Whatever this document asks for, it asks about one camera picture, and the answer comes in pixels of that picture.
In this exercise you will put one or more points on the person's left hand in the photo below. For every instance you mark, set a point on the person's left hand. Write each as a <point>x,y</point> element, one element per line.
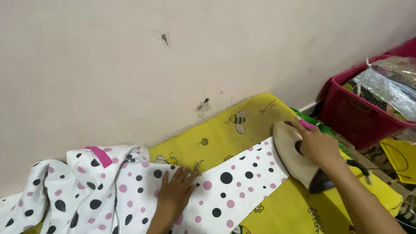
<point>175,193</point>

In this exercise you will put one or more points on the person's right hand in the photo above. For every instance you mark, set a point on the person's right hand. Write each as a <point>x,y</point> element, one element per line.
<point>317,143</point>

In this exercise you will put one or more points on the person's right fingers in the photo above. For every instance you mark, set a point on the person's right fingers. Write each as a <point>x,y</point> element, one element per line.
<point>300,133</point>

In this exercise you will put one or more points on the cream and purple clothes iron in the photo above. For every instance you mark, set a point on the cream and purple clothes iron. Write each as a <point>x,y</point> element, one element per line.
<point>300,159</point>

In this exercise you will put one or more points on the white polka dot garment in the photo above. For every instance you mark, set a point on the white polka dot garment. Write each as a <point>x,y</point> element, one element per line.
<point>136,191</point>

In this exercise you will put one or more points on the green patterned cloth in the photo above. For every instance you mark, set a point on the green patterned cloth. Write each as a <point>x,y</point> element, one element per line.
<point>317,125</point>

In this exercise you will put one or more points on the yellow bee print ironing mat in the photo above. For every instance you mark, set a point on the yellow bee print ironing mat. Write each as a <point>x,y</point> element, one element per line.
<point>260,156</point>

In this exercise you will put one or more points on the red plastic laundry basket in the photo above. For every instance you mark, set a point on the red plastic laundry basket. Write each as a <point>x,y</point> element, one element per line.
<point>360,113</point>

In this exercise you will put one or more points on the clear plastic wrapped clothes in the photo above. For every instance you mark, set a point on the clear plastic wrapped clothes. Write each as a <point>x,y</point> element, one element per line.
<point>386,86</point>

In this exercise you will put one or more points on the yellow bag with black line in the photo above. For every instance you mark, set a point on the yellow bag with black line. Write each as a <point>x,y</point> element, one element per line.
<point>399,159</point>

